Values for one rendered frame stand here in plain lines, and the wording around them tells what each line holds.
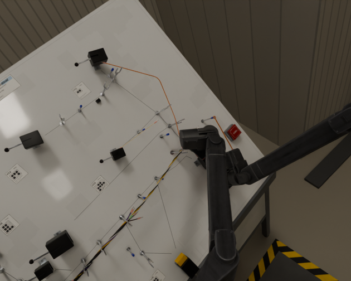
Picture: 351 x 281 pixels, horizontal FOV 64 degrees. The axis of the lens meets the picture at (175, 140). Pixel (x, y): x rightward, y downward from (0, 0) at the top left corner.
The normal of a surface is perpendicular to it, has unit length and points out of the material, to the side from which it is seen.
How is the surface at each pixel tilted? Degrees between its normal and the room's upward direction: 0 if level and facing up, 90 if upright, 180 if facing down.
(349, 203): 0
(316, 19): 90
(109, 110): 50
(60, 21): 90
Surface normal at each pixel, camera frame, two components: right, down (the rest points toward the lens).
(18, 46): 0.61, 0.49
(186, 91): 0.37, -0.09
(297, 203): -0.25, -0.62
